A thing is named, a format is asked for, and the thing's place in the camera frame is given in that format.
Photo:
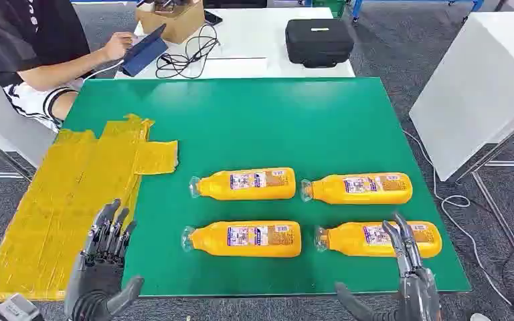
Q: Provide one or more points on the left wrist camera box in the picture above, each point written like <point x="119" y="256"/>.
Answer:
<point x="15" y="309"/>

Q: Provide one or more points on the green table mat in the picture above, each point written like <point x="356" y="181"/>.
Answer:
<point x="283" y="133"/>

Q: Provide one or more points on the white bench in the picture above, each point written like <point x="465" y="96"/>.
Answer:
<point x="0" y="128"/>

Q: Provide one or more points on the black rectangular object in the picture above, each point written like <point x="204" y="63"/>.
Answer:
<point x="235" y="3"/>

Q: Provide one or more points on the black carrying case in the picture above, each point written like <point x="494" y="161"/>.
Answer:
<point x="319" y="42"/>

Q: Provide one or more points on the green basket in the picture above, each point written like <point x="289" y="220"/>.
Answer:
<point x="330" y="6"/>

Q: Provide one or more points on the white side table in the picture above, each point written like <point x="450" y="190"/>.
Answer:
<point x="474" y="88"/>

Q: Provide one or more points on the blue tablet case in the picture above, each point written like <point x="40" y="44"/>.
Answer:
<point x="144" y="55"/>

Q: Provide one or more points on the black smartphone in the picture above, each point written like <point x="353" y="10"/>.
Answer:
<point x="212" y="17"/>

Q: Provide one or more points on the person's right hand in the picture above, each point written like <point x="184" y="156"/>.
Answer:
<point x="117" y="45"/>

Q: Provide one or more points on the grey metal table frame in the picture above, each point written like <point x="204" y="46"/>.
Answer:
<point x="498" y="148"/>

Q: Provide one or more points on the yellow plastic sheet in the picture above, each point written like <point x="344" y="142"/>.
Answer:
<point x="62" y="199"/>

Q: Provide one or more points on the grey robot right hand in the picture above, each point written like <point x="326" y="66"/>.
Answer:
<point x="419" y="292"/>

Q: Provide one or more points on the grey metal bench frame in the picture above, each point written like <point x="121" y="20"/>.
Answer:
<point x="0" y="153"/>

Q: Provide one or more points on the small white object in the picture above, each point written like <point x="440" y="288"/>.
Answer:
<point x="479" y="317"/>

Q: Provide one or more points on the orange drink bottle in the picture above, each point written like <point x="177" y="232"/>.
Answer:
<point x="354" y="241"/>
<point x="359" y="189"/>
<point x="248" y="184"/>
<point x="248" y="239"/>

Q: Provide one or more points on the black device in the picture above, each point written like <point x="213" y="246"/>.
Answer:
<point x="170" y="5"/>

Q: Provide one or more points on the person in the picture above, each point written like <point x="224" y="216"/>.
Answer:
<point x="22" y="40"/>

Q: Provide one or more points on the cardboard box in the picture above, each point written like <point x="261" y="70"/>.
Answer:
<point x="177" y="24"/>

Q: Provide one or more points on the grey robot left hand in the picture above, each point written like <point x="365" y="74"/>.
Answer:
<point x="95" y="274"/>

